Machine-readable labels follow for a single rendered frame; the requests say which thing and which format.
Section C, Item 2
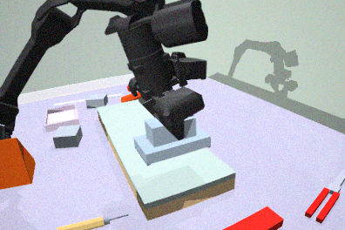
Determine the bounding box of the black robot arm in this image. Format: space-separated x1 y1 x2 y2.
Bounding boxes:
0 0 208 140

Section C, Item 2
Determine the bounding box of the orange-handled awl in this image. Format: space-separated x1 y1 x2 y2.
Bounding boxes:
121 92 141 103

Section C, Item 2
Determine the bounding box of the yellow-handled awl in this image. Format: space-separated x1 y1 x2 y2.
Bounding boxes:
57 214 129 230

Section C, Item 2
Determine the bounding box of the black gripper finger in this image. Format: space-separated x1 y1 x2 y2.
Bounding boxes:
153 113 185 140
138 98 156 115

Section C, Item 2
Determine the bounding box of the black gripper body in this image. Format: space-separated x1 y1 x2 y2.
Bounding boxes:
127 48 205 126

